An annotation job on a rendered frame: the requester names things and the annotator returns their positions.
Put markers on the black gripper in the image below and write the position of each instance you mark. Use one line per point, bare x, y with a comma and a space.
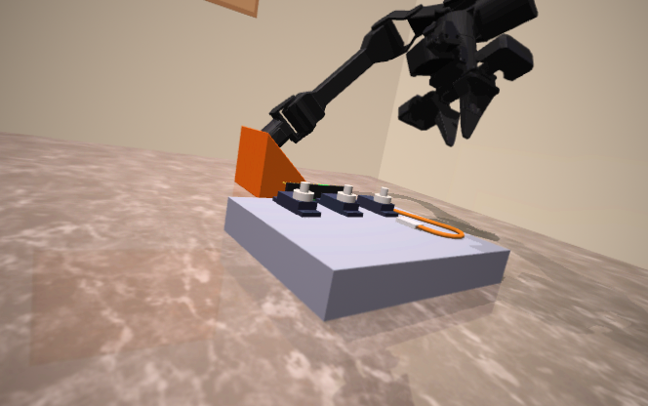
474, 85

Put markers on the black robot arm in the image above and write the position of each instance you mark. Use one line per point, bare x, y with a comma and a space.
442, 26

